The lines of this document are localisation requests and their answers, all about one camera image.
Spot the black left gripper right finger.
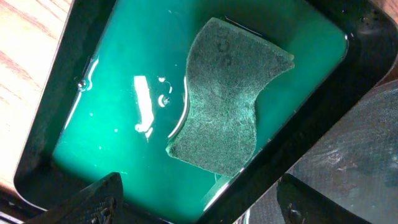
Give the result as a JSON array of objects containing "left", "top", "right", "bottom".
[{"left": 277, "top": 174, "right": 370, "bottom": 224}]

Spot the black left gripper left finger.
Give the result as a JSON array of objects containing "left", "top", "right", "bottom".
[{"left": 26, "top": 172, "right": 123, "bottom": 224}]

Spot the black rectangular water tray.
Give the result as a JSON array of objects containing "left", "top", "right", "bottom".
[{"left": 14, "top": 1, "right": 397, "bottom": 223}]

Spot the green scrubbing sponge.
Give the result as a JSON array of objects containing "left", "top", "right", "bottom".
[{"left": 166, "top": 17, "right": 294, "bottom": 177}]

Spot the round black serving tray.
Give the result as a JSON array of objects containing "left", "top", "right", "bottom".
[{"left": 238, "top": 82, "right": 397, "bottom": 223}]

